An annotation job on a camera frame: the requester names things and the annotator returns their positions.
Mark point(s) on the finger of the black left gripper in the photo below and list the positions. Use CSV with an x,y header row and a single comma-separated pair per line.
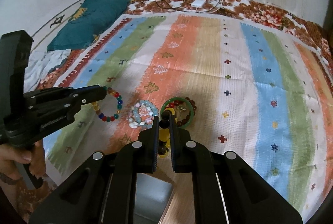
x,y
85,95

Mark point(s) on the silver metal jewelry box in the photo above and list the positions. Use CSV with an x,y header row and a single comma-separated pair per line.
x,y
152,199

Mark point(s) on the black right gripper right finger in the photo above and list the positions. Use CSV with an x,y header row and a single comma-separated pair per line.
x,y
189,156

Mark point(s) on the white crumpled cloth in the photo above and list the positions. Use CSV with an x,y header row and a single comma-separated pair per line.
x,y
41,64

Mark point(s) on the green jade bangle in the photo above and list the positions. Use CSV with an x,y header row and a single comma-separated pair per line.
x,y
183,108

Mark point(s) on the white power adapter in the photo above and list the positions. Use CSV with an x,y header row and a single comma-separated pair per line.
x,y
198,3

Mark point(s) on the left human hand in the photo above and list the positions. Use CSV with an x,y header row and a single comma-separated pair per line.
x,y
11,155

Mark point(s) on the striped colourful play mat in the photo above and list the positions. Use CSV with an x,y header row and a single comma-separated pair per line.
x,y
259,92

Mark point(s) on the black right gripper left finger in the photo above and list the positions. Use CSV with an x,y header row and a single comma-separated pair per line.
x,y
136,157

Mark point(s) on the floral red brown bedsheet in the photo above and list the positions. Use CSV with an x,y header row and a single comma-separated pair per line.
x,y
252,12

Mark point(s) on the teal blue pillow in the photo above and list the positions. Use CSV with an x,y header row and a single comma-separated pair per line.
x,y
88,22

